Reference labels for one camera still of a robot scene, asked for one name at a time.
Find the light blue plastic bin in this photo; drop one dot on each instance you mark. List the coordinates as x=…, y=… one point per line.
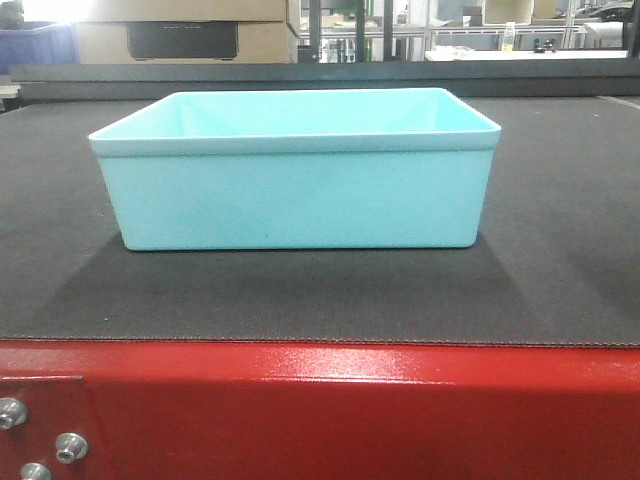
x=299, y=169

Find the black conveyor belt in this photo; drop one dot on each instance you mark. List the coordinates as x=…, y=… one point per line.
x=556, y=261

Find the yellow-green bottle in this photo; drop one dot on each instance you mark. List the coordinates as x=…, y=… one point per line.
x=508, y=38

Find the cardboard box stack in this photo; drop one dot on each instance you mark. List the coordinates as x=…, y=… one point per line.
x=200, y=32

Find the silver bolt middle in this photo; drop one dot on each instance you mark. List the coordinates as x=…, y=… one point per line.
x=70, y=447

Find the silver bolt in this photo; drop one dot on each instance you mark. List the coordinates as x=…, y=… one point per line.
x=35, y=471
x=70, y=447
x=13, y=413

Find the silver bolt upper left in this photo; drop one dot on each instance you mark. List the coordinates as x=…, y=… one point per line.
x=13, y=413

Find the silver bolt bottom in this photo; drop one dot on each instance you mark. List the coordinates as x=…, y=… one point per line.
x=35, y=471

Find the red conveyor frame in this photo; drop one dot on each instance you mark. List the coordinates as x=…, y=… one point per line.
x=166, y=410

